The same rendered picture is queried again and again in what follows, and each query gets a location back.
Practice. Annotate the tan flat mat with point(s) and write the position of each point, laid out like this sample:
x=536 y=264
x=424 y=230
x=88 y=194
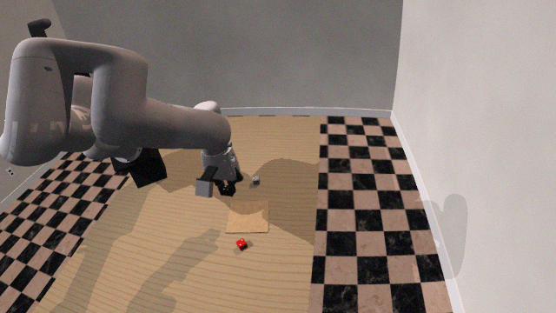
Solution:
x=248 y=217

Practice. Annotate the red die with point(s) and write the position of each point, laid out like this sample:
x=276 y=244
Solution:
x=241 y=244

